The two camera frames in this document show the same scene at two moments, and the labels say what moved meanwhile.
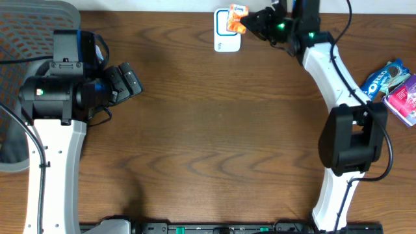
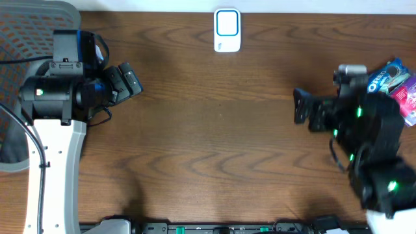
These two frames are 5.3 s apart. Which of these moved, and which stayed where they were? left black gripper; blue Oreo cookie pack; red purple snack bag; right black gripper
Moved: right black gripper
Stayed: red purple snack bag; blue Oreo cookie pack; left black gripper
